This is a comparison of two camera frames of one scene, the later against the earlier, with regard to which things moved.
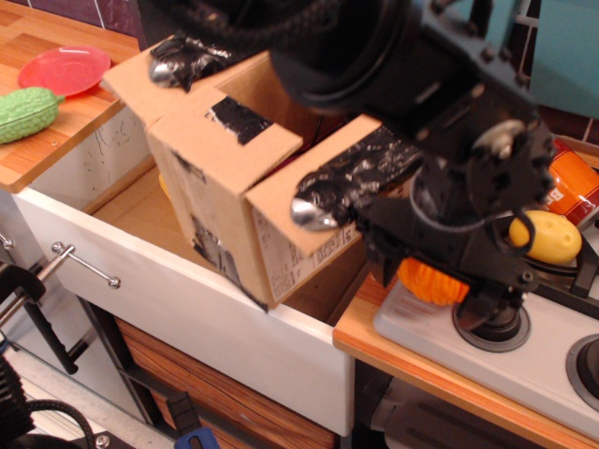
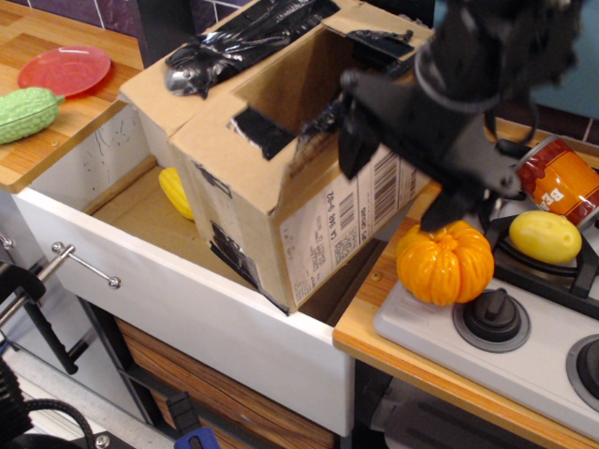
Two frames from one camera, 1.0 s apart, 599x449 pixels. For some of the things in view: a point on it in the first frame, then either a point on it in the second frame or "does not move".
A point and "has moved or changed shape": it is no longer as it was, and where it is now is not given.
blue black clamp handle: [192, 435] does not move
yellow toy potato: [557, 238] does not move
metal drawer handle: [113, 282] does not move
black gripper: [489, 253] -> [461, 145]
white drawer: [103, 224] does not move
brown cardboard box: [230, 143] has moved or changed shape
